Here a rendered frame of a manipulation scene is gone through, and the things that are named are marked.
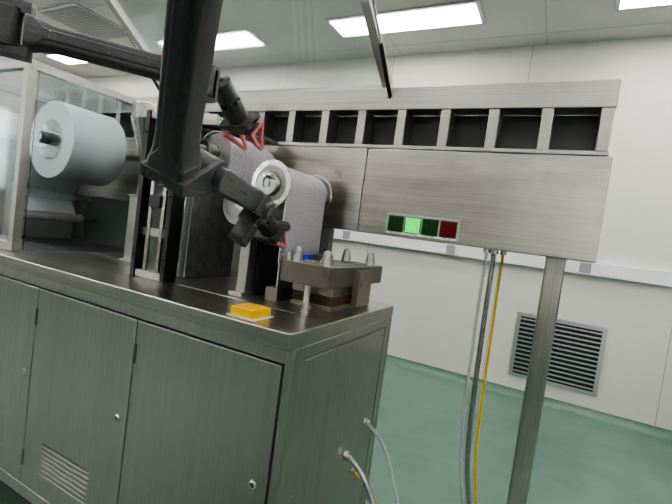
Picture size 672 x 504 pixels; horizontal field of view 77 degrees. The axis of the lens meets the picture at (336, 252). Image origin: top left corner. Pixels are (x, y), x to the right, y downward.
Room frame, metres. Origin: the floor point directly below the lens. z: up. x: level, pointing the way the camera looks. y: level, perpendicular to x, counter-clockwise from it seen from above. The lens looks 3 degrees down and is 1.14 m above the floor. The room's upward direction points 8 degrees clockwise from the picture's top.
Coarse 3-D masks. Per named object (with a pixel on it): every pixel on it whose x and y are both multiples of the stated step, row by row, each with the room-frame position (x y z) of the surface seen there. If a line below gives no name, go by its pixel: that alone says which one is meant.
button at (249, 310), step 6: (234, 306) 1.02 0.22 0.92; (240, 306) 1.01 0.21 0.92; (246, 306) 1.02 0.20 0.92; (252, 306) 1.03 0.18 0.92; (258, 306) 1.04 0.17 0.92; (264, 306) 1.05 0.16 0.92; (234, 312) 1.01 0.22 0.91; (240, 312) 1.01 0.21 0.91; (246, 312) 1.00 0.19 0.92; (252, 312) 0.99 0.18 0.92; (258, 312) 1.01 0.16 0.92; (264, 312) 1.03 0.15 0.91; (270, 312) 1.05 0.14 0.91; (252, 318) 0.99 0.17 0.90
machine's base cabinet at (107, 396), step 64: (0, 320) 1.50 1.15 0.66; (64, 320) 1.33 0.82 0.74; (128, 320) 1.19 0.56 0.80; (384, 320) 1.43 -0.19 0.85; (0, 384) 1.48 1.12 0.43; (64, 384) 1.31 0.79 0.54; (128, 384) 1.18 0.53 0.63; (192, 384) 1.07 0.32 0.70; (256, 384) 0.98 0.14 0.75; (320, 384) 1.07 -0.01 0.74; (0, 448) 1.46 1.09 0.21; (64, 448) 1.30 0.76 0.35; (128, 448) 1.16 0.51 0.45; (192, 448) 1.06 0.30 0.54; (256, 448) 0.97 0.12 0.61; (320, 448) 1.12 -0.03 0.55
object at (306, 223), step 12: (288, 204) 1.30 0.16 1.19; (288, 216) 1.31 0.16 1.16; (300, 216) 1.37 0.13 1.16; (312, 216) 1.43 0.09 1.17; (300, 228) 1.37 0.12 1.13; (312, 228) 1.44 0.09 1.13; (288, 240) 1.32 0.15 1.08; (300, 240) 1.38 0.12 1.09; (312, 240) 1.45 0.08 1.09; (312, 252) 1.46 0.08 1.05
